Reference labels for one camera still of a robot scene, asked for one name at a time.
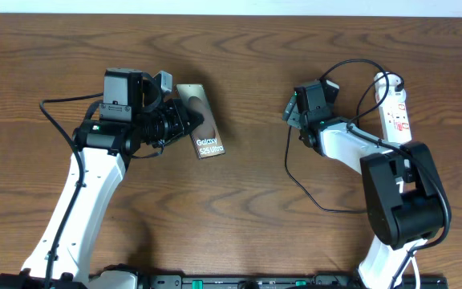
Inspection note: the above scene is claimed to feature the bronze Galaxy smartphone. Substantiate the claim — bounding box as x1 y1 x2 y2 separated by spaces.
176 83 225 160

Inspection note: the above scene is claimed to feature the black left camera cable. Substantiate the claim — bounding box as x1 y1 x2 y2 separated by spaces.
38 92 165 289

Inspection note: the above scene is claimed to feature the black USB charger cable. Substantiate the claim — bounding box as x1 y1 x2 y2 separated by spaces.
283 71 405 214

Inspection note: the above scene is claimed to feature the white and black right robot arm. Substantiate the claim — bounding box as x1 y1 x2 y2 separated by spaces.
282 75 452 288

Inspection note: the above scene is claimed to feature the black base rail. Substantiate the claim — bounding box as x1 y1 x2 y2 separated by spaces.
90 263 448 289

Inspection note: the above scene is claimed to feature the white power strip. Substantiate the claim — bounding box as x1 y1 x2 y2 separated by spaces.
374 72 412 144

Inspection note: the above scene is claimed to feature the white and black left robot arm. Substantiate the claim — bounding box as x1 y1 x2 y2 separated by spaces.
0 68 204 289

